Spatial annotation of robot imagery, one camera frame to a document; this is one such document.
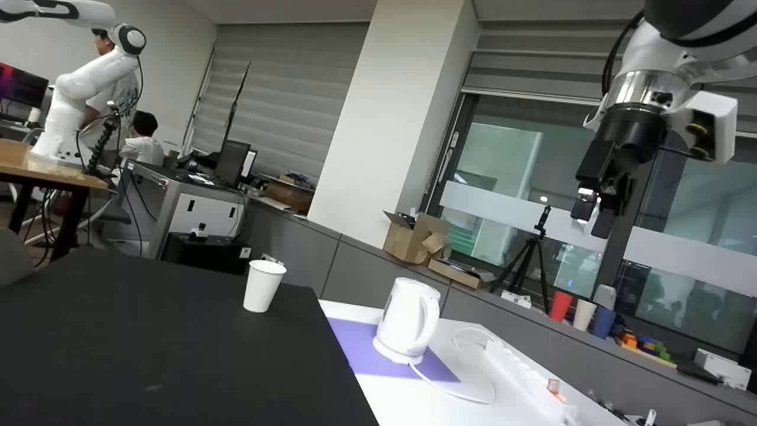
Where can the grey metal cabinet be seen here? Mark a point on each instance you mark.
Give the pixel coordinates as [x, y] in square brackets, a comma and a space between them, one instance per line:
[184, 210]

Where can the black table mat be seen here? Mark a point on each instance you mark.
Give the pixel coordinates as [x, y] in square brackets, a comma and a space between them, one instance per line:
[157, 346]

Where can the blue cup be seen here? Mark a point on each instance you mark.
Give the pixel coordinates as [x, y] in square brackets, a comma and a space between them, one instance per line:
[604, 323]

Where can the black camera tripod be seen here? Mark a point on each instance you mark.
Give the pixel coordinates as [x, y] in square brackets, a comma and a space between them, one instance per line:
[530, 257]

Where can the person in white shirt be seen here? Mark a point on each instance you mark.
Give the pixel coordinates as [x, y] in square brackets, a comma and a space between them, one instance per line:
[145, 145]

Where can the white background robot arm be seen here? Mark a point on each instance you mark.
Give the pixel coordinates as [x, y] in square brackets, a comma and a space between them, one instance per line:
[84, 80]

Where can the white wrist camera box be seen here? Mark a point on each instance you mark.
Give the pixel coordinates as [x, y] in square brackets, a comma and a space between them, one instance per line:
[712, 126]

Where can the grey partition wall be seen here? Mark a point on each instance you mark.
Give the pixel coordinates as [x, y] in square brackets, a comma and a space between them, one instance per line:
[551, 346]

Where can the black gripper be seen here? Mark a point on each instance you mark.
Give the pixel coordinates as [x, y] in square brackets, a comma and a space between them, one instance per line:
[629, 138]

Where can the brown cardboard box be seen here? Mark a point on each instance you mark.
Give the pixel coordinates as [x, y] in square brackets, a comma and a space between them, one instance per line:
[414, 237]

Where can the white plastic cup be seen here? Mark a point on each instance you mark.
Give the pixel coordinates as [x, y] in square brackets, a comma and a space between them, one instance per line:
[584, 315]

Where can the white paper cup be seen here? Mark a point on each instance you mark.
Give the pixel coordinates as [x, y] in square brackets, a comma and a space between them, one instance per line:
[261, 284]

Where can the wooden desk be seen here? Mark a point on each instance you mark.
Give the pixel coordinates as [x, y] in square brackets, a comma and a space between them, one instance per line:
[44, 170]

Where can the red cup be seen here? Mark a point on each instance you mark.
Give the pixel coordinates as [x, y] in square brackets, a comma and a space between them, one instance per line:
[559, 306]

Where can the black computer monitor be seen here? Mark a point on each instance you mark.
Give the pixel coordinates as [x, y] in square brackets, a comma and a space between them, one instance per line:
[232, 161]

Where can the white electric kettle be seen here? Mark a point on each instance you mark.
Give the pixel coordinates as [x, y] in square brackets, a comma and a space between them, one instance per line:
[405, 320]

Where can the white power strip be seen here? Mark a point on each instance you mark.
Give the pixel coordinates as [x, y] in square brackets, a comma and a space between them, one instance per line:
[536, 380]

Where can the purple square mat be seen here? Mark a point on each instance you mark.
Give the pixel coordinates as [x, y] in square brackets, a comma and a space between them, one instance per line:
[358, 351]

